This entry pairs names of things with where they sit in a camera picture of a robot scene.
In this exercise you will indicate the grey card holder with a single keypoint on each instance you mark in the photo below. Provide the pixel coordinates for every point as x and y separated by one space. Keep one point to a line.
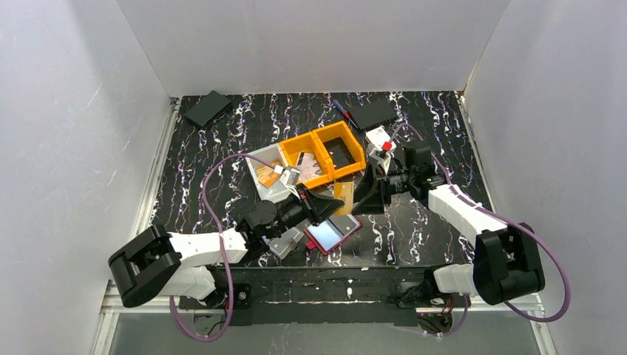
287 242

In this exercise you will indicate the yellow bin with black card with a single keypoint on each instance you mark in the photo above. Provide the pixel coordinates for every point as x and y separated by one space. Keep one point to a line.
342 130

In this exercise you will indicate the gold card from red holder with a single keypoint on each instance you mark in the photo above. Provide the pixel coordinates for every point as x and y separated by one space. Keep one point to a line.
344 191

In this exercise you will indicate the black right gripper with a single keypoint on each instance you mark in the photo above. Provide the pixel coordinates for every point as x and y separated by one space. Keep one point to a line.
378 188

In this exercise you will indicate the white small box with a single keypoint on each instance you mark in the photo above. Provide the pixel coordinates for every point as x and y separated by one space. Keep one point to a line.
378 137

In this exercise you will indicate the black flat box right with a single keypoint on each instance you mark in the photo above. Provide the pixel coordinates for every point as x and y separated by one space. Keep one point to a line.
373 114

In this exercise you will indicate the gold VIP card top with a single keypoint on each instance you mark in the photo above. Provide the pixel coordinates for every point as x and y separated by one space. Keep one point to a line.
268 175

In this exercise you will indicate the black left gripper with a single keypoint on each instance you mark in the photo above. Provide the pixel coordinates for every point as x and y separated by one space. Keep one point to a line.
310 208

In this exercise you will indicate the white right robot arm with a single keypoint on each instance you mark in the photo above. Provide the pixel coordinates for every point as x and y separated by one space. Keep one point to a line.
506 262

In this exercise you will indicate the red card holder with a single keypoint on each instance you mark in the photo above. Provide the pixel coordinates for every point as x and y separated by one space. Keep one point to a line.
332 233

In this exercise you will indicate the black flat box left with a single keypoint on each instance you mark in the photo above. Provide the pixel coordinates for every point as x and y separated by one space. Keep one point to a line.
207 109

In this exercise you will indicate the white VIP card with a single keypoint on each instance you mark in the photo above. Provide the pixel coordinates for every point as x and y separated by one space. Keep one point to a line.
308 165

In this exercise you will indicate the black card in bin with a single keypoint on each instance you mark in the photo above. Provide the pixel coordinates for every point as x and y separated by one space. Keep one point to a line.
339 153

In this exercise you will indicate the yellow bin with white cards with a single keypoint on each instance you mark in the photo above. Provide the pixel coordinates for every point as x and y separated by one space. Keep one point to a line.
306 143

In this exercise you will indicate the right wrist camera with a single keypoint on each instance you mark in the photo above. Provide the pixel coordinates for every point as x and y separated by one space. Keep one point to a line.
382 152

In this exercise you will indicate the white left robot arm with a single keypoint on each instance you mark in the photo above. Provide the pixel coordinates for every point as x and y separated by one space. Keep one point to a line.
161 263

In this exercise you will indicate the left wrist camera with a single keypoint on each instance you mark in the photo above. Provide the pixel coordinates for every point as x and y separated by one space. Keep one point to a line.
288 177

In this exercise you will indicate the black flat box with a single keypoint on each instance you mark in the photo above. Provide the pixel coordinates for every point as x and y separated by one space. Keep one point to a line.
207 109
373 114

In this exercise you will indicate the blue red pen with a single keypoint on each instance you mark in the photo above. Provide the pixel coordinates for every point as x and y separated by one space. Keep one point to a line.
341 110

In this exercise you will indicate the white plastic bin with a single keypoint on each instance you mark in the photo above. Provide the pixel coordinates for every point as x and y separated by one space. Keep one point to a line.
269 156

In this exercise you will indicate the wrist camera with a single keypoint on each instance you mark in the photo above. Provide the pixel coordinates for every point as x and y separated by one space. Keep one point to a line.
288 177
382 152

